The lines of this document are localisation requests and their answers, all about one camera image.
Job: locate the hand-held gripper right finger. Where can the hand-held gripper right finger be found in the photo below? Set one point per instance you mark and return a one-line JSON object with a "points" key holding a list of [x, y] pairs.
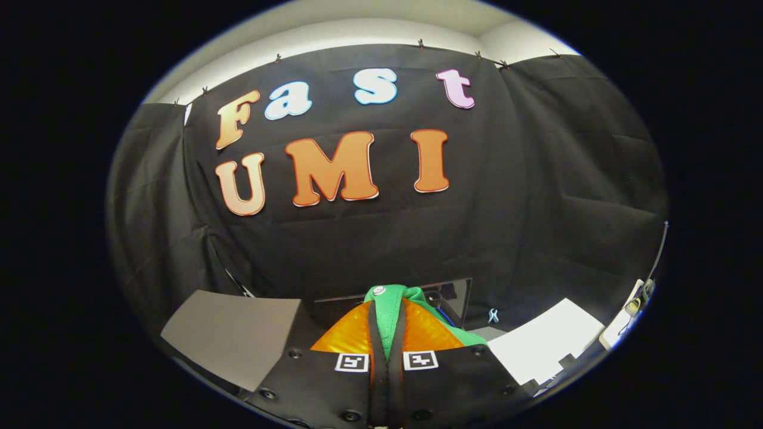
{"points": [[459, 387]]}

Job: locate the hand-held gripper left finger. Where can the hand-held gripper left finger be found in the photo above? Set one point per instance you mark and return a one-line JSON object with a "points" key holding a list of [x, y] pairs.
{"points": [[322, 387]]}

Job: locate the green cloth garment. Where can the green cloth garment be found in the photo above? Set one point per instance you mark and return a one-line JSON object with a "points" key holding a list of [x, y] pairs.
{"points": [[387, 316]]}

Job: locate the small pale blue clip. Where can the small pale blue clip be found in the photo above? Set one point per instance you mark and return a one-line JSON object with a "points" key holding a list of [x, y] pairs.
{"points": [[493, 316]]}

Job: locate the white flat board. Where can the white flat board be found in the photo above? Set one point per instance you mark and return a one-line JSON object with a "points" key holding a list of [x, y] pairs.
{"points": [[542, 345]]}

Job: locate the thin black rod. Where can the thin black rod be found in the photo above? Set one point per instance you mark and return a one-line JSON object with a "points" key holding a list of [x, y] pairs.
{"points": [[239, 283]]}

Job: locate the white power strip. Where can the white power strip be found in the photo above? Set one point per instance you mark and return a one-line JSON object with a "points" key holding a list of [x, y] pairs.
{"points": [[620, 328]]}

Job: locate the black backdrop cloth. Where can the black backdrop cloth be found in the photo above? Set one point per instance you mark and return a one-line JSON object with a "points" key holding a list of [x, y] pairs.
{"points": [[536, 179]]}

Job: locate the row of black clips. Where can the row of black clips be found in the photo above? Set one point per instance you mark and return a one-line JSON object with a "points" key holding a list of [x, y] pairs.
{"points": [[278, 58]]}

